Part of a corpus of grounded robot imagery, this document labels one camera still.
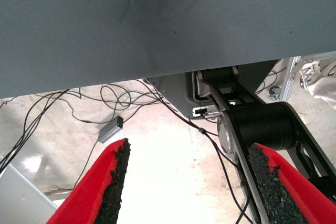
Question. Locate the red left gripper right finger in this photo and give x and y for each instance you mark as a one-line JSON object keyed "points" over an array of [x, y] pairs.
{"points": [[288, 195]]}

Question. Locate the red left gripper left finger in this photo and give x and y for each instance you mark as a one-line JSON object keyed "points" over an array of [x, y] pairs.
{"points": [[86, 187]]}

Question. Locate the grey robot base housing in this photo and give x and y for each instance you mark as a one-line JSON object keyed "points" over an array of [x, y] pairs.
{"points": [[173, 90]]}

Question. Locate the grey power adapter box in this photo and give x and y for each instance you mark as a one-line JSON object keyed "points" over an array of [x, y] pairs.
{"points": [[110, 129]]}

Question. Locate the white cabinet panel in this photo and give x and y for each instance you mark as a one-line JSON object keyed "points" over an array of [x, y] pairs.
{"points": [[15, 197]]}

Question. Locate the small caster wheel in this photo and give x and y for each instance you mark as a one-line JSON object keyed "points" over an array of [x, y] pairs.
{"points": [[274, 93]]}

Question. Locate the white trouser leg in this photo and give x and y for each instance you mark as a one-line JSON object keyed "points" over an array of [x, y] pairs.
{"points": [[324, 90]]}

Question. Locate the white sneaker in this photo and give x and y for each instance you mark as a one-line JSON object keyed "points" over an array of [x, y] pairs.
{"points": [[309, 73]]}

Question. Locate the dark grey table cloth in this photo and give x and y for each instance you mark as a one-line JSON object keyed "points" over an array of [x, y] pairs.
{"points": [[105, 24]]}

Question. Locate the aluminium profile frame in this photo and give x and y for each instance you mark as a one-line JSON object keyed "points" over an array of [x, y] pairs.
{"points": [[288, 82]]}

